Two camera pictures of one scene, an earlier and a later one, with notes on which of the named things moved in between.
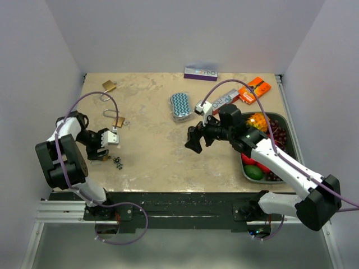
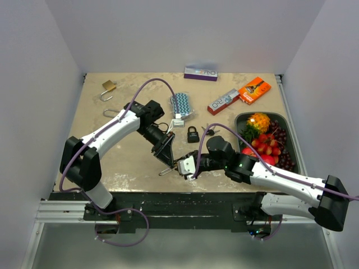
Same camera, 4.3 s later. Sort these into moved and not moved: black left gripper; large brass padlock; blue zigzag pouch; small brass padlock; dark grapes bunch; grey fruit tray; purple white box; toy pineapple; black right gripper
Moved: black left gripper; black right gripper; small brass padlock
Not moved: large brass padlock; purple white box; toy pineapple; blue zigzag pouch; dark grapes bunch; grey fruit tray
